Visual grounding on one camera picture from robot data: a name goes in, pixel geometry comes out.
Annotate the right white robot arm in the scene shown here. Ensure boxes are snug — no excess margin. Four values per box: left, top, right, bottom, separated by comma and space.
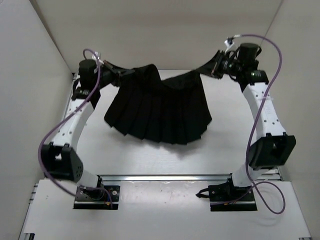
198, 43, 296, 200

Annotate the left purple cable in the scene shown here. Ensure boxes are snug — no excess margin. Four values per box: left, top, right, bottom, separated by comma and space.
37, 48, 117, 210

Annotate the purple cable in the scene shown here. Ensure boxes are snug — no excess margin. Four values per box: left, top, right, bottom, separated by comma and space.
37, 48, 117, 210
209, 34, 286, 215

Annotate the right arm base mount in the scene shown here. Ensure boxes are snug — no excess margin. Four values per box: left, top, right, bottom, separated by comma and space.
195, 176, 258, 212

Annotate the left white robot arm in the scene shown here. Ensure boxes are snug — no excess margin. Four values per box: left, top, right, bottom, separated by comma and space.
39, 59, 134, 199

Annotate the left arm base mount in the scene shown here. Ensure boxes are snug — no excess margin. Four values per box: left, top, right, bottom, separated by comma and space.
73, 176, 121, 211

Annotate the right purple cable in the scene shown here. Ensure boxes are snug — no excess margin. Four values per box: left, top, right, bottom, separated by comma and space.
209, 34, 286, 215

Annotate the black pleated skirt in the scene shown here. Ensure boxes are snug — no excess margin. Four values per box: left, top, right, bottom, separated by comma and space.
104, 64, 212, 145

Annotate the aluminium front rail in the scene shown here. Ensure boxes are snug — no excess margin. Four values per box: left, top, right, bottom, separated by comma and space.
101, 174, 229, 182

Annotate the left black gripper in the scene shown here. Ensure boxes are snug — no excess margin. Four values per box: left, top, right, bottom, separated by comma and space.
96, 57, 137, 85

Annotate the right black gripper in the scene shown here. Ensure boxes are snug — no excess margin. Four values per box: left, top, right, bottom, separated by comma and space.
196, 50, 244, 80

